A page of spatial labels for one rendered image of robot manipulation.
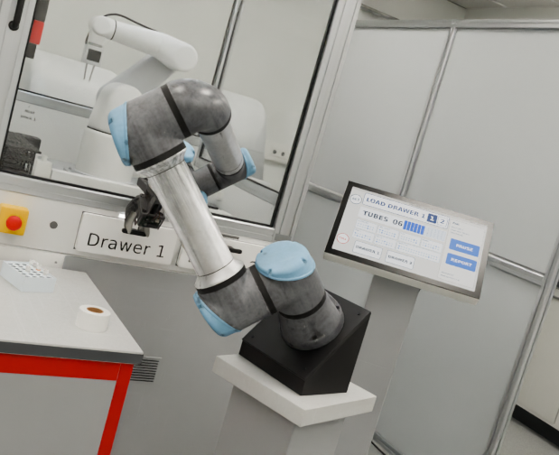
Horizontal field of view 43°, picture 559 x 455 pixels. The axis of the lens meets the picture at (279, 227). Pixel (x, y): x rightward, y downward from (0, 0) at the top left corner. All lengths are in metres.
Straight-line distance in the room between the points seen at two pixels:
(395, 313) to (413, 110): 1.54
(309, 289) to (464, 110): 2.08
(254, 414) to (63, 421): 0.41
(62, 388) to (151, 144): 0.55
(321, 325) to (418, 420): 1.85
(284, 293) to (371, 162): 2.46
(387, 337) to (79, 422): 1.21
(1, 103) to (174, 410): 1.09
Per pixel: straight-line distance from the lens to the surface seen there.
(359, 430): 2.58
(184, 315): 2.27
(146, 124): 1.43
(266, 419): 1.65
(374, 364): 2.51
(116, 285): 2.17
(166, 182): 1.45
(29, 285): 1.82
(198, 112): 1.43
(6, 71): 2.00
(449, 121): 3.52
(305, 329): 1.59
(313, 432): 1.67
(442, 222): 2.47
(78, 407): 1.62
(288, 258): 1.50
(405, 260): 2.36
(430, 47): 3.80
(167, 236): 2.15
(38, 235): 2.08
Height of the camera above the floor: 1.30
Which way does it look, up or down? 7 degrees down
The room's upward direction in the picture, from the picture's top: 16 degrees clockwise
